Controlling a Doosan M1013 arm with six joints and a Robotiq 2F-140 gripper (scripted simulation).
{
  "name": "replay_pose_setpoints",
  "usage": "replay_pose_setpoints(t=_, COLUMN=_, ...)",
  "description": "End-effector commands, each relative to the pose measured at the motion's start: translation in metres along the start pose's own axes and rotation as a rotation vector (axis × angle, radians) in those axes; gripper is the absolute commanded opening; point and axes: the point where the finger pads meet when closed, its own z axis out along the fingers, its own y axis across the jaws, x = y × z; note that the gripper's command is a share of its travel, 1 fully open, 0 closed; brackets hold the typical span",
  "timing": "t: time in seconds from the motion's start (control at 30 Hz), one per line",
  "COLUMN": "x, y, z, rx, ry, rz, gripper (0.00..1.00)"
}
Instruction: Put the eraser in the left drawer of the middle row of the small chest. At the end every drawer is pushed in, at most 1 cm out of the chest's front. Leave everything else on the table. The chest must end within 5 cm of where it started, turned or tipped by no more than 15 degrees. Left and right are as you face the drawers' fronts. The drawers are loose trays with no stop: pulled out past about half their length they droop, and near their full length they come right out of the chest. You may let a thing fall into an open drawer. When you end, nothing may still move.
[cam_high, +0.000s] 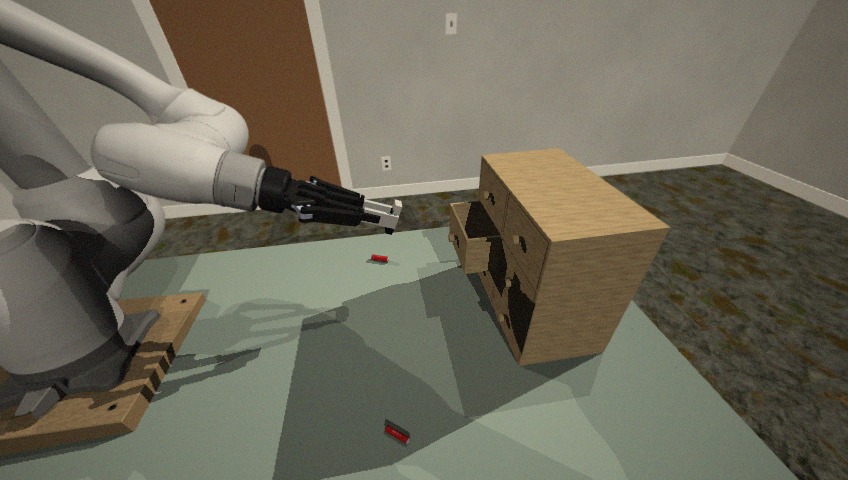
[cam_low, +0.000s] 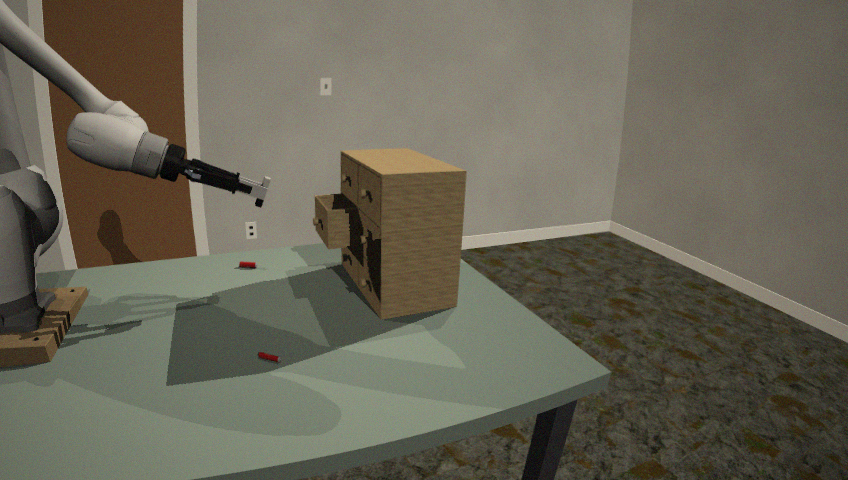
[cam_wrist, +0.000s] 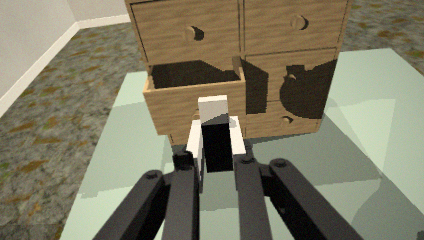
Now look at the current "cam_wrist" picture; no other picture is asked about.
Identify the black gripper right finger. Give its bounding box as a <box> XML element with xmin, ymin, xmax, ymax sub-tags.
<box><xmin>229</xmin><ymin>116</ymin><xmax>364</xmax><ymax>240</ymax></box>

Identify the black and white eraser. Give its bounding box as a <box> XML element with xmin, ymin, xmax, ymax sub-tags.
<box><xmin>198</xmin><ymin>95</ymin><xmax>233</xmax><ymax>173</ymax></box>

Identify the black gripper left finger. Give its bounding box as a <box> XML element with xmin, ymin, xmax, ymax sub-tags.
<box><xmin>92</xmin><ymin>120</ymin><xmax>205</xmax><ymax>240</ymax></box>

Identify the small wooden chest of drawers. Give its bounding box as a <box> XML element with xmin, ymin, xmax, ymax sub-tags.
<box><xmin>124</xmin><ymin>0</ymin><xmax>353</xmax><ymax>139</ymax></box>

